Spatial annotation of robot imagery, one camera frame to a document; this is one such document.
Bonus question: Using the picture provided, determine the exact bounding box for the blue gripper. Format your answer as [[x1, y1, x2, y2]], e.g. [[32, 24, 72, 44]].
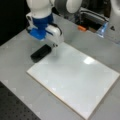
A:
[[26, 13, 64, 46]]

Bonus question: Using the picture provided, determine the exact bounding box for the black whiteboard eraser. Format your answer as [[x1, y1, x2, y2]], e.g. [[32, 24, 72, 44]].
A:
[[31, 45, 52, 62]]

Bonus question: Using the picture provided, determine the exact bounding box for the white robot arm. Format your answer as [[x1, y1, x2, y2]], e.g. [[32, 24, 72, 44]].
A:
[[26, 0, 82, 45]]

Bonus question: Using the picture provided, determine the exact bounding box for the orange object on table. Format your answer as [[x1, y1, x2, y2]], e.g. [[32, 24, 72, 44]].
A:
[[78, 26, 87, 31]]

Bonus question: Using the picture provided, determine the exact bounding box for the black equipment box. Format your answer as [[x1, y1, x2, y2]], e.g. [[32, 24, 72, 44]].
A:
[[77, 8, 113, 33]]

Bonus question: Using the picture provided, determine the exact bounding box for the clear plastic bottle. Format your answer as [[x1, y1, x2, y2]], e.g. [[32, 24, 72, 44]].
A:
[[97, 22, 108, 38]]

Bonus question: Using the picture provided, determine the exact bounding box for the white whiteboard panel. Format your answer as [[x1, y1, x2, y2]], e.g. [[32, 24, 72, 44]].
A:
[[27, 43, 120, 120]]

